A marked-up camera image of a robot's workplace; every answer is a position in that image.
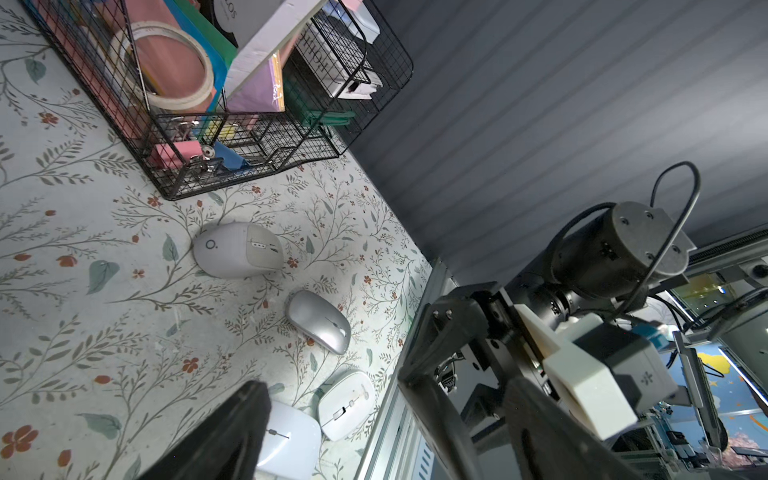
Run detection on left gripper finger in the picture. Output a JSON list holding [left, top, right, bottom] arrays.
[[140, 380, 271, 479]]

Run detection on black wire desk organizer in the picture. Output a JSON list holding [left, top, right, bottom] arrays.
[[26, 1, 413, 200]]

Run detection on grey egg-shaped mouse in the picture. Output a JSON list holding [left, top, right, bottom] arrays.
[[192, 222, 284, 279]]

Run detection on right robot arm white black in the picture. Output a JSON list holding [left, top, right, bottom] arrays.
[[397, 190, 699, 479]]

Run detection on small tape ring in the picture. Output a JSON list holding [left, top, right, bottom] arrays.
[[110, 21, 216, 113]]

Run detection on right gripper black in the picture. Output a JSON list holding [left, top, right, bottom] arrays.
[[398, 281, 641, 480]]

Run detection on white box upright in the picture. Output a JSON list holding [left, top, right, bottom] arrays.
[[211, 0, 321, 95]]

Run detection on white rounded mouse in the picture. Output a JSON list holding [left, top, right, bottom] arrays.
[[317, 371, 377, 441]]

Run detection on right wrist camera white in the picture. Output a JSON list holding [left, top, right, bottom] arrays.
[[514, 304, 678, 440]]

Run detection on silver mouse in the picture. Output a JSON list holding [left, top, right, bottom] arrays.
[[286, 290, 351, 355]]

